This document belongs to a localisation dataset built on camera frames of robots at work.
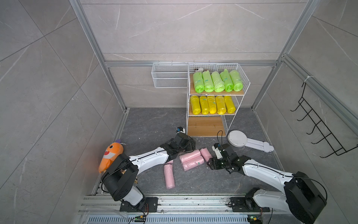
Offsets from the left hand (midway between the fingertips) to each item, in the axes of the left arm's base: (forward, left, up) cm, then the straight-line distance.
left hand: (193, 141), depth 86 cm
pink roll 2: (-11, +1, -8) cm, 14 cm away
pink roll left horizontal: (-18, +13, +13) cm, 26 cm away
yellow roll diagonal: (+16, -12, +16) cm, 26 cm away
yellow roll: (+16, -2, +16) cm, 23 cm away
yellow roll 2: (+16, -7, +16) cm, 24 cm away
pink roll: (-6, +5, -8) cm, 11 cm away
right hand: (-10, -11, -9) cm, 18 cm away
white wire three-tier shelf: (+20, -18, -11) cm, 29 cm away
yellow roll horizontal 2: (+13, -22, +17) cm, 30 cm away
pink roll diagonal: (-4, -9, -10) cm, 14 cm away
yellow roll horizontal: (+15, -17, +16) cm, 28 cm away
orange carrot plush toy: (-3, +49, -2) cm, 49 cm away
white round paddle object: (+5, -32, -8) cm, 34 cm away
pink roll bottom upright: (-18, +15, -10) cm, 25 cm away
